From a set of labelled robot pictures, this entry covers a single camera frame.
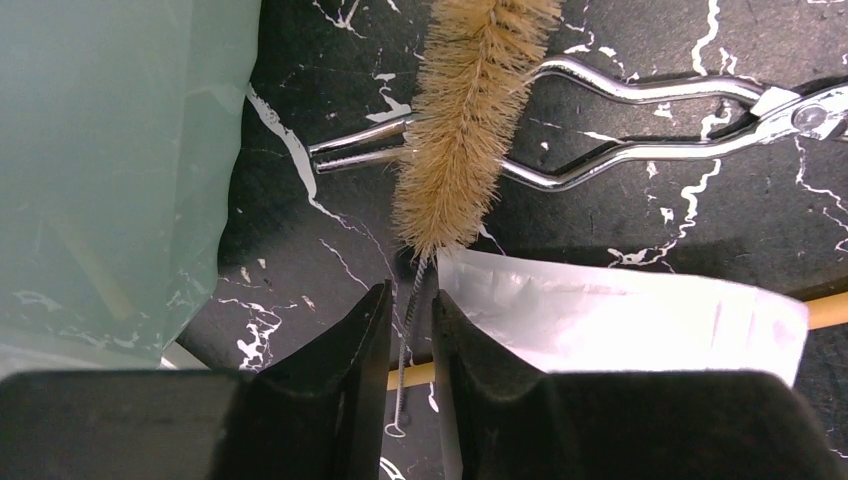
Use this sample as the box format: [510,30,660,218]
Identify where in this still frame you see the white sachet packet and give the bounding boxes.
[438,250,808,392]

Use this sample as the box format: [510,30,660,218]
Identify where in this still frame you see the white bin lid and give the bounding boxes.
[159,342,209,370]

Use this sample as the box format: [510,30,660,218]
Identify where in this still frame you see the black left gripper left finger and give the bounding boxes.
[1,282,393,479]

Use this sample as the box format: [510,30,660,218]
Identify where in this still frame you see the tan rubber tube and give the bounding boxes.
[402,292,847,387]

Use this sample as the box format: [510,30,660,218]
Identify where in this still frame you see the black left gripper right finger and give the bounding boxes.
[432,292,845,479]

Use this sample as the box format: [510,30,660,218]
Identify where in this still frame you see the metal crucible tongs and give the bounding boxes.
[307,54,848,195]

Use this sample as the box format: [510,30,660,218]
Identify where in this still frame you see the test tube brush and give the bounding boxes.
[384,0,561,438]

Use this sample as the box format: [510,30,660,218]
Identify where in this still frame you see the teal plastic bin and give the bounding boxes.
[1,1,261,375]

